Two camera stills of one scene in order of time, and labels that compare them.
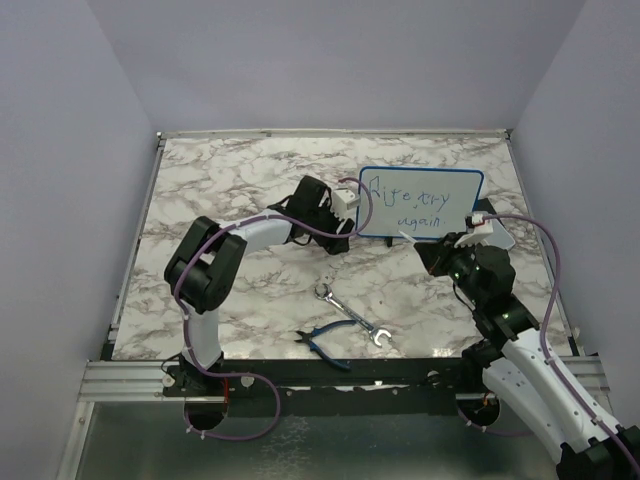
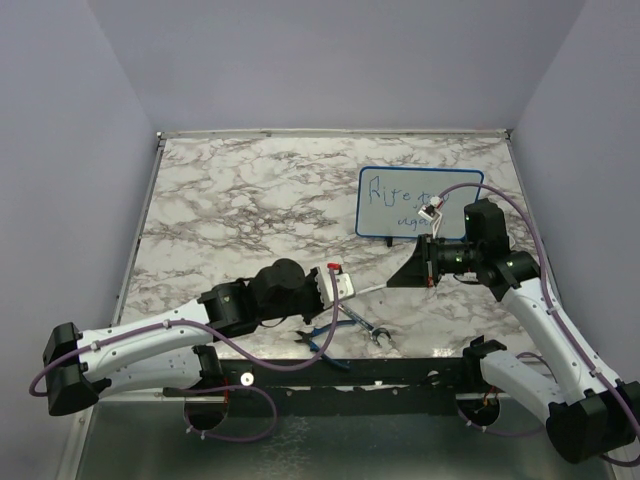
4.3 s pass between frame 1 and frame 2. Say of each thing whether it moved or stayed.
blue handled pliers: stayed
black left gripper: moved
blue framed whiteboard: stayed
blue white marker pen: moved
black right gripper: moved
